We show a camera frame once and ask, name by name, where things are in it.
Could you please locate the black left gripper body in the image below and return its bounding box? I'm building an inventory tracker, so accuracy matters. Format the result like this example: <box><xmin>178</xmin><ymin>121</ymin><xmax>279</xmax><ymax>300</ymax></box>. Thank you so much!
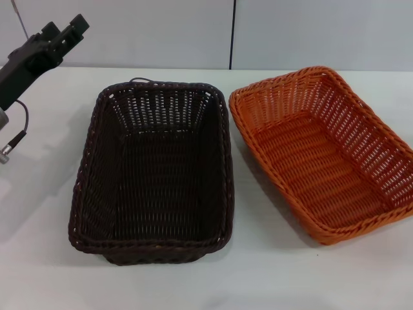
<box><xmin>0</xmin><ymin>26</ymin><xmax>82</xmax><ymax>110</ymax></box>

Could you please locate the thin grey rod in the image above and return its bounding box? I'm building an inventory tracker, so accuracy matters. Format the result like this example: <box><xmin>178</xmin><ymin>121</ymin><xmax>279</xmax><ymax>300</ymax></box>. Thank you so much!
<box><xmin>10</xmin><ymin>0</ymin><xmax>31</xmax><ymax>36</ymax></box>

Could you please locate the black cable with metal plug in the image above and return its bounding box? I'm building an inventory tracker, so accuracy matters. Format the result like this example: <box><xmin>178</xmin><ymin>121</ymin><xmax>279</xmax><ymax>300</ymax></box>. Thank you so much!
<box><xmin>0</xmin><ymin>99</ymin><xmax>30</xmax><ymax>165</ymax></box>

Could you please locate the orange wicker basket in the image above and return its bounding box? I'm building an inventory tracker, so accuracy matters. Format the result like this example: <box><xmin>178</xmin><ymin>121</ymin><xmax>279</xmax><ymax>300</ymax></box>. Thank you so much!
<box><xmin>228</xmin><ymin>65</ymin><xmax>413</xmax><ymax>247</ymax></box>

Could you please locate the dark brown wicker basket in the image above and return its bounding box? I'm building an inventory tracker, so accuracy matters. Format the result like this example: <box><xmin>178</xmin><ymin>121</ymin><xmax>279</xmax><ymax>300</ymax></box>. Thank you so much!
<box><xmin>68</xmin><ymin>77</ymin><xmax>236</xmax><ymax>267</ymax></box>

